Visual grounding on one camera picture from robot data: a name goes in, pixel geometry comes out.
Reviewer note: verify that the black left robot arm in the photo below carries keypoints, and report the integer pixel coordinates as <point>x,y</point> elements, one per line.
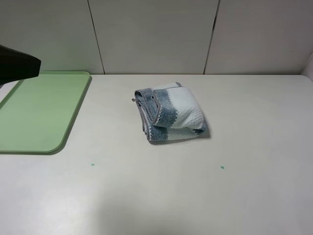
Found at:
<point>16,65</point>

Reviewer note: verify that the green plastic tray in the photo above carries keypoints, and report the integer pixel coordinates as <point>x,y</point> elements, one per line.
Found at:
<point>37,115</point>

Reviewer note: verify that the blue white striped towel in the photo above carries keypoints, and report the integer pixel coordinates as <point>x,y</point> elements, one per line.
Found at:
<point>169,113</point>

